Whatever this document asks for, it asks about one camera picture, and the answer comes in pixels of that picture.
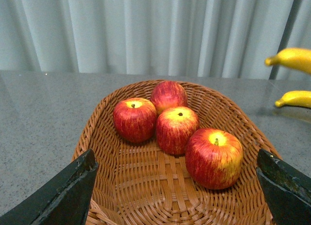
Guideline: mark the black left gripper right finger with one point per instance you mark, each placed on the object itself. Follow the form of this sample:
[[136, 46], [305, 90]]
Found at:
[[286, 190]]

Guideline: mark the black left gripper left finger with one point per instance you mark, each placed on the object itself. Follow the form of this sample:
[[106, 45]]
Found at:
[[64, 200]]

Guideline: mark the large red yellow apple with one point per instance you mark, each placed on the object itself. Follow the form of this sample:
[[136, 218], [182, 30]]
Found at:
[[214, 158]]

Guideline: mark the yellow banana table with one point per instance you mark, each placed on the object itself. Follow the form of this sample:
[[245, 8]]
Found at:
[[293, 58]]

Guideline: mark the brown wicker basket left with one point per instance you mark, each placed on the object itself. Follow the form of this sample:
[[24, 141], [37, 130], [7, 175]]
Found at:
[[139, 184]]

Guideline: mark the yellow banana behind apple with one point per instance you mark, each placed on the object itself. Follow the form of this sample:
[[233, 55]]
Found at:
[[300, 98]]

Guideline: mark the red apple left basket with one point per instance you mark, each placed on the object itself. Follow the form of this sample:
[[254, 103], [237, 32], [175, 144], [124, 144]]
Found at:
[[135, 119]]

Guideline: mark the red apple basket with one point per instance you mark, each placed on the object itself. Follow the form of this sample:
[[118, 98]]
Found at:
[[135, 119], [168, 94]]

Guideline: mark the red apple rear basket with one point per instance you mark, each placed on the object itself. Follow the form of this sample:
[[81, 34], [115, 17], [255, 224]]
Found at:
[[168, 94]]

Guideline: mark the grey pleated curtain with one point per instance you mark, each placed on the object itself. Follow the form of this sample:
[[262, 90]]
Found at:
[[204, 38]]

